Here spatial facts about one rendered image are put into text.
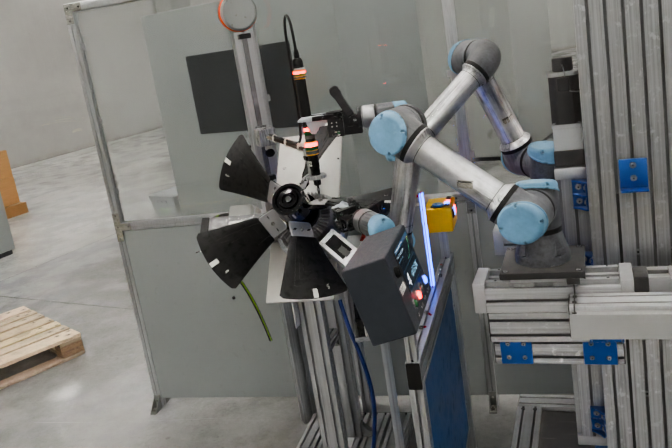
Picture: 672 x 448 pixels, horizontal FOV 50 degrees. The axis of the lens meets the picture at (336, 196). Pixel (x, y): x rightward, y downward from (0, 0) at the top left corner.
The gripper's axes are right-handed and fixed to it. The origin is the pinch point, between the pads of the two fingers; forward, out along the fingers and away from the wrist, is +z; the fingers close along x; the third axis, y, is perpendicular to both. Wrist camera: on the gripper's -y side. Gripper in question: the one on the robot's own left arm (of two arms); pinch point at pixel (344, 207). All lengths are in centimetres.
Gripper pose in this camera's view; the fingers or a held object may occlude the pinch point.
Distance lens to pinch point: 238.3
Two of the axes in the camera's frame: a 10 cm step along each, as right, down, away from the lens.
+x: 2.5, 9.3, 2.6
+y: -8.9, 3.3, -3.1
